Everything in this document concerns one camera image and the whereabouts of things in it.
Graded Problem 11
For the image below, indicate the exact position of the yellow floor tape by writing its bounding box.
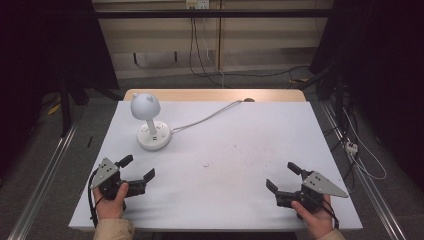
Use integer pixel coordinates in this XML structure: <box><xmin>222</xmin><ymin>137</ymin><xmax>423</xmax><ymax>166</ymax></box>
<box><xmin>47</xmin><ymin>102</ymin><xmax>63</xmax><ymax>116</ymax></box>

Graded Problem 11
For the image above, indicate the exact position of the person's right hand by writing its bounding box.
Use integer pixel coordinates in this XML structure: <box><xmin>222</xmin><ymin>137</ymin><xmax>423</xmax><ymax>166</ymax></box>
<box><xmin>290</xmin><ymin>194</ymin><xmax>335</xmax><ymax>240</ymax></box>

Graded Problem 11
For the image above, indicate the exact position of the black metal stand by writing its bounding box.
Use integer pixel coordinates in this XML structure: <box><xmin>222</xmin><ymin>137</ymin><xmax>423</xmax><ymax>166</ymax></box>
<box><xmin>57</xmin><ymin>74</ymin><xmax>90</xmax><ymax>138</ymax></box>

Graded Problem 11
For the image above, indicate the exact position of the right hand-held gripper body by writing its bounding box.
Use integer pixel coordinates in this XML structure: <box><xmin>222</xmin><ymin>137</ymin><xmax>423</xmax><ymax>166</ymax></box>
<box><xmin>275</xmin><ymin>170</ymin><xmax>350</xmax><ymax>214</ymax></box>

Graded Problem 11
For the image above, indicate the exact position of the black hanging cable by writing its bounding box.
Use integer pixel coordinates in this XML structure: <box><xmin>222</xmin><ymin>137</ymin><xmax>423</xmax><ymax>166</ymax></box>
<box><xmin>188</xmin><ymin>17</ymin><xmax>312</xmax><ymax>88</ymax></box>

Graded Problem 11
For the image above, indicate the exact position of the white thin cable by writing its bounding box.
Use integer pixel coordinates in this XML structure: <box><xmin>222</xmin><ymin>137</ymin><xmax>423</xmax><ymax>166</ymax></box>
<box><xmin>342</xmin><ymin>107</ymin><xmax>388</xmax><ymax>182</ymax></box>

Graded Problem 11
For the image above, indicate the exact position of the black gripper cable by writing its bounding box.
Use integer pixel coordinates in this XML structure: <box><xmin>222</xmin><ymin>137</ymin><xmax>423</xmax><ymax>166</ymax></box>
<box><xmin>87</xmin><ymin>167</ymin><xmax>105</xmax><ymax>229</ymax></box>
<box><xmin>320</xmin><ymin>195</ymin><xmax>341</xmax><ymax>231</ymax></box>

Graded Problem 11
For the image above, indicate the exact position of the white socket cable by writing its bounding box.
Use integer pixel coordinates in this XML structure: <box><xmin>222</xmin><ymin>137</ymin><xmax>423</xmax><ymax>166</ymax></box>
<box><xmin>170</xmin><ymin>99</ymin><xmax>245</xmax><ymax>135</ymax></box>

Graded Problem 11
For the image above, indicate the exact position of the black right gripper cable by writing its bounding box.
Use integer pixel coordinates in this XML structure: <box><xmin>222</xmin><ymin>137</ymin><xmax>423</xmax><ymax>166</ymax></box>
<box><xmin>320</xmin><ymin>195</ymin><xmax>341</xmax><ymax>231</ymax></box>

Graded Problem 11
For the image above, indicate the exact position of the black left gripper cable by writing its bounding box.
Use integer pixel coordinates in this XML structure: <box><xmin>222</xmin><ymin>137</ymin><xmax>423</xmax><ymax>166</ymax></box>
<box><xmin>87</xmin><ymin>167</ymin><xmax>105</xmax><ymax>229</ymax></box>

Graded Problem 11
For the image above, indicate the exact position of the white power strip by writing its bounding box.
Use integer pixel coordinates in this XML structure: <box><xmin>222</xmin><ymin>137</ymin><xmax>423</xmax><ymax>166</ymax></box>
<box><xmin>345</xmin><ymin>140</ymin><xmax>359</xmax><ymax>156</ymax></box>

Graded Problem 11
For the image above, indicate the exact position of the black curtain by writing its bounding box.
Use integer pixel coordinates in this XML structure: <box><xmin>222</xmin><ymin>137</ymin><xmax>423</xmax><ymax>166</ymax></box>
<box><xmin>0</xmin><ymin>0</ymin><xmax>120</xmax><ymax>174</ymax></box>
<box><xmin>309</xmin><ymin>0</ymin><xmax>424</xmax><ymax>191</ymax></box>

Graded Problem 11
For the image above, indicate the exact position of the white round power socket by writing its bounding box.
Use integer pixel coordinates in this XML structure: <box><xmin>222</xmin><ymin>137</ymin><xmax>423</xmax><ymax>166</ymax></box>
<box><xmin>136</xmin><ymin>119</ymin><xmax>173</xmax><ymax>152</ymax></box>

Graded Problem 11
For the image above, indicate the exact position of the aluminium rail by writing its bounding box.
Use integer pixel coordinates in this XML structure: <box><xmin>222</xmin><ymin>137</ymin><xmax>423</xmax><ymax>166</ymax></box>
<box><xmin>7</xmin><ymin>121</ymin><xmax>80</xmax><ymax>240</ymax></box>
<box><xmin>320</xmin><ymin>101</ymin><xmax>408</xmax><ymax>240</ymax></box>

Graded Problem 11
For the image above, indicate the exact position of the person's left hand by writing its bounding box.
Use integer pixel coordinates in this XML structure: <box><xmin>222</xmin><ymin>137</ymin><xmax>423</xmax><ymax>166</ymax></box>
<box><xmin>92</xmin><ymin>181</ymin><xmax>130</xmax><ymax>221</ymax></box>

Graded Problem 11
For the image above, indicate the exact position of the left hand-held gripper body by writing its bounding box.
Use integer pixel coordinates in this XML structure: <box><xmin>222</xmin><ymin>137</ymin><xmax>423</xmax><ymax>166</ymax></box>
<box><xmin>89</xmin><ymin>157</ymin><xmax>148</xmax><ymax>201</ymax></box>

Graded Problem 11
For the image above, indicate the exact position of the white cat-ear lamp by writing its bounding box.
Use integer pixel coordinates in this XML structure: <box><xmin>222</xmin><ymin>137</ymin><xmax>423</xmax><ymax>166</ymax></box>
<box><xmin>129</xmin><ymin>92</ymin><xmax>162</xmax><ymax>138</ymax></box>

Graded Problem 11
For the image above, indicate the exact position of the white wall socket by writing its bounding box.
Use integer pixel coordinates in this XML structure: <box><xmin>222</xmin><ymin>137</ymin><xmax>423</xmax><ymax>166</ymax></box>
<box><xmin>185</xmin><ymin>0</ymin><xmax>211</xmax><ymax>10</ymax></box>

